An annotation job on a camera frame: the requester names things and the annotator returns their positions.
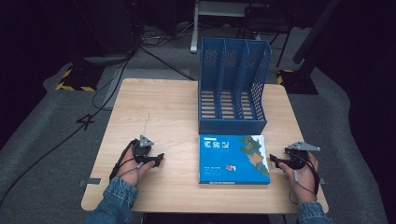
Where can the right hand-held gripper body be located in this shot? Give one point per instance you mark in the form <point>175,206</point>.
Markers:
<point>299,154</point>

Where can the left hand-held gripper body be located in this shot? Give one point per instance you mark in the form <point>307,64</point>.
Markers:
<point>142,148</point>

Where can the blue book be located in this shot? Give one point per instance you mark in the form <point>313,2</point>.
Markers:
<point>232,160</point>

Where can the blue plastic file rack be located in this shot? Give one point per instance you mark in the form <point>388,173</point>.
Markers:
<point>232,90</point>

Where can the person's left hand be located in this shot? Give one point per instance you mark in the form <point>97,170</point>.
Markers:
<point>134,169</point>

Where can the person's right hand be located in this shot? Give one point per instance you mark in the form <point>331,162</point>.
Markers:
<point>303,182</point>

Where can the person's left denim sleeve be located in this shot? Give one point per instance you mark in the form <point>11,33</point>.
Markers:
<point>115,202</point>

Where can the person's denim sleeve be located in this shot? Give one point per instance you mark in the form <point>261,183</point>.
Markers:
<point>313,213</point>
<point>115,202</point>

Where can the person's right denim sleeve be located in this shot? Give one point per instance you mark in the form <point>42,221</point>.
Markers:
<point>313,213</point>

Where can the black stand with striped base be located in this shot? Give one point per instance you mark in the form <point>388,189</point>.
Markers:
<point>300,68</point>

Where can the yellow black striped stand base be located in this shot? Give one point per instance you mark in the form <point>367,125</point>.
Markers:
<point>76,79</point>

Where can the white desk leg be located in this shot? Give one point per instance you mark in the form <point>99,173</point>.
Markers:
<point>194,28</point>

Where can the black chair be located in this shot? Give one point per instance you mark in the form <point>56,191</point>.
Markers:
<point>264,25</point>

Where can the grey table bracket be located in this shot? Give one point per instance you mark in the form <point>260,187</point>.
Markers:
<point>90,182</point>

